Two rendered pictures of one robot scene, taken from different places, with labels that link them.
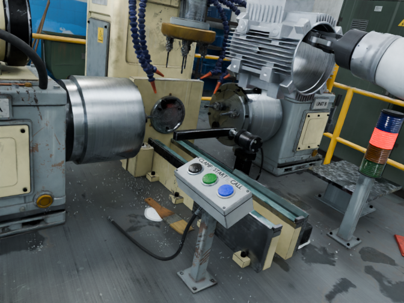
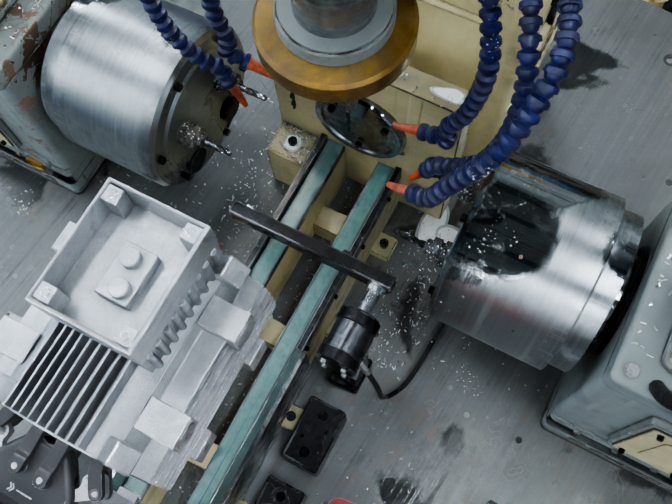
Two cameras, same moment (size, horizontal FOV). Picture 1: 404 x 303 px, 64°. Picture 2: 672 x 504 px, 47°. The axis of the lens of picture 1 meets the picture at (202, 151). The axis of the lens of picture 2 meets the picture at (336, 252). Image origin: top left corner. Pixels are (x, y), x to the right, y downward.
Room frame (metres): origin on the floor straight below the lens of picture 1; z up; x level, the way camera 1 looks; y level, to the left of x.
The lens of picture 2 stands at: (0.96, -0.38, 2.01)
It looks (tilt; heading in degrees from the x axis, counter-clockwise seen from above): 70 degrees down; 74
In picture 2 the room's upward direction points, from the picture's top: 6 degrees counter-clockwise
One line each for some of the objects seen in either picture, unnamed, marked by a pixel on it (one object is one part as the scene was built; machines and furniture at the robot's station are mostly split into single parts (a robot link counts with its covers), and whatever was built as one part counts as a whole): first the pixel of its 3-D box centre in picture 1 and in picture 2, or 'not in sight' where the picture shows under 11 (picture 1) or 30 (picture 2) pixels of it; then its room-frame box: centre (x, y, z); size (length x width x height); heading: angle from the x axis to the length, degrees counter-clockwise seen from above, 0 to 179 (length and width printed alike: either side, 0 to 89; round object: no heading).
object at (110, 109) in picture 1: (80, 120); (121, 73); (0.87, 0.36, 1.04); 0.37 x 0.25 x 0.25; 131
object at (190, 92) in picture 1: (159, 120); (377, 108); (1.22, 0.19, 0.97); 0.30 x 0.11 x 0.34; 131
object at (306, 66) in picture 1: (281, 53); (137, 345); (0.82, -0.15, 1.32); 0.20 x 0.19 x 0.19; 40
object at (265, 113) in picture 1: (249, 113); (548, 270); (1.31, -0.16, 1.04); 0.41 x 0.25 x 0.25; 131
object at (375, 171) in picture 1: (371, 166); not in sight; (0.88, -0.49, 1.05); 0.06 x 0.06 x 0.04
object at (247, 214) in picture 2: (206, 133); (310, 247); (1.03, 0.00, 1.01); 0.26 x 0.04 x 0.03; 131
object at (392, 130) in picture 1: (389, 122); not in sight; (0.88, -0.49, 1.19); 0.06 x 0.06 x 0.04
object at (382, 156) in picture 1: (377, 152); not in sight; (0.88, -0.49, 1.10); 0.06 x 0.06 x 0.04
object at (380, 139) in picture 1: (383, 137); not in sight; (0.88, -0.49, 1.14); 0.06 x 0.06 x 0.04
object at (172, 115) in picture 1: (168, 115); (359, 126); (1.17, 0.15, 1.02); 0.15 x 0.02 x 0.15; 131
